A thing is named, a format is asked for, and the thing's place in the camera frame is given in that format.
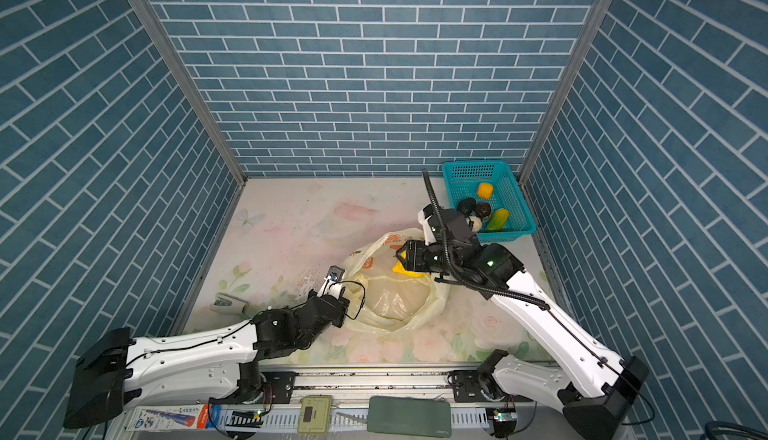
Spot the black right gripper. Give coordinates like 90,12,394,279
394,236,462,275

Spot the yellow translucent plastic bag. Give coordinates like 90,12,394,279
341,228,450,335

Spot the black fruit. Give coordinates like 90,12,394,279
456,198,477,217

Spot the dark brown fruit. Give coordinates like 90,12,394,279
474,202,493,219

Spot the green fruit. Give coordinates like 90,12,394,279
484,209,510,233

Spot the yellow lemon fruit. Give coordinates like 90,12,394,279
476,183,494,200

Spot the yellow round fruit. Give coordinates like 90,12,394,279
392,261,426,278

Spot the beige pear fruit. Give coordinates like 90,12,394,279
468,216,483,233

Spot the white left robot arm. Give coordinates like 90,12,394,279
63,287,350,429

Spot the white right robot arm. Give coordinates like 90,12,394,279
396,205,649,439

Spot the small grey card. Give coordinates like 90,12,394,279
210,292,248,316

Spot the small green meter box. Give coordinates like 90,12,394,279
297,395,333,435

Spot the teal plastic basket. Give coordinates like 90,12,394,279
441,160,536,244

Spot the green rectangular pad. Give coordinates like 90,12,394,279
366,396,452,438

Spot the blue white flat package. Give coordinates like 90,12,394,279
126,405,207,432

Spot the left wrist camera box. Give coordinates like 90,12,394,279
319,266,345,299

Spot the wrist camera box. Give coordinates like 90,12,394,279
417,205,440,245
319,266,345,299

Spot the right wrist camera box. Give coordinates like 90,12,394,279
417,205,440,245

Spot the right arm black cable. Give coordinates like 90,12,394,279
421,169,457,273

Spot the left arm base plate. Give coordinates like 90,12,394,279
208,371,297,406

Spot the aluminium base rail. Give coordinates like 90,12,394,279
107,364,619,440

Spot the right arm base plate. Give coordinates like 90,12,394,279
446,370,531,403

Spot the aluminium corner post right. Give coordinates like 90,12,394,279
518,0,613,187

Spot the aluminium corner post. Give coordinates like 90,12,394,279
127,0,247,187
518,0,613,187

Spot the aluminium corner post left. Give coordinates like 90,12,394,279
127,0,247,187

